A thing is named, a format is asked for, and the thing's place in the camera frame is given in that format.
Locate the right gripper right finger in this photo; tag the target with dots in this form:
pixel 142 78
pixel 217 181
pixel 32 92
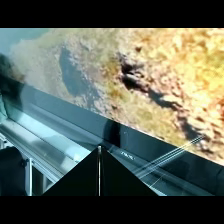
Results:
pixel 120 180

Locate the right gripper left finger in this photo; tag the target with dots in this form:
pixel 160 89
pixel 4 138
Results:
pixel 81 178

